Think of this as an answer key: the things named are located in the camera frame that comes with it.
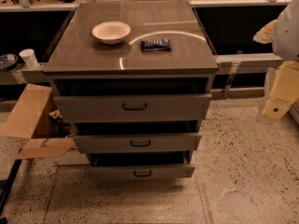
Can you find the white paper cup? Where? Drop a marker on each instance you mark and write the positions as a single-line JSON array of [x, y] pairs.
[[29, 57]]

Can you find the dark blue snack packet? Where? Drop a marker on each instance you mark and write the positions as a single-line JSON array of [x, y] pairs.
[[156, 44]]

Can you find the dark round lid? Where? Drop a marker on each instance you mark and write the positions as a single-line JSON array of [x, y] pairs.
[[8, 62]]

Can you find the white ceramic bowl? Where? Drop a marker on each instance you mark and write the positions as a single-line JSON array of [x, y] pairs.
[[111, 32]]

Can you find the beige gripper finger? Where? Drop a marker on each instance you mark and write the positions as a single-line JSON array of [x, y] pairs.
[[275, 109]]

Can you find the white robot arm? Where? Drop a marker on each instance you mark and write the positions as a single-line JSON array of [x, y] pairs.
[[283, 34]]

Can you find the grey bottom drawer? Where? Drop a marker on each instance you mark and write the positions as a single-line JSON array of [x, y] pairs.
[[168, 171]]

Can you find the grey metal shelf rail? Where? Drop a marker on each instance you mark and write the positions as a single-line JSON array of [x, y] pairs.
[[254, 63]]

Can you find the grey drawer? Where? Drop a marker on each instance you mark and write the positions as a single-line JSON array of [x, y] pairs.
[[129, 108], [130, 143], [168, 171]]

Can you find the grey top drawer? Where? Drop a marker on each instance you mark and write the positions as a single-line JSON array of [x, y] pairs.
[[129, 108]]

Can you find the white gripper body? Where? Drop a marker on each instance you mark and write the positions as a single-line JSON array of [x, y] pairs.
[[287, 34]]

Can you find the grey middle drawer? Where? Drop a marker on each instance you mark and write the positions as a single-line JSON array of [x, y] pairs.
[[130, 143]]

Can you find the grey drawer cabinet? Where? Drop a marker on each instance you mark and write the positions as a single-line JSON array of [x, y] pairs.
[[82, 65]]

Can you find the brown cardboard box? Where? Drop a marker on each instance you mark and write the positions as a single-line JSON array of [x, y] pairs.
[[30, 120]]

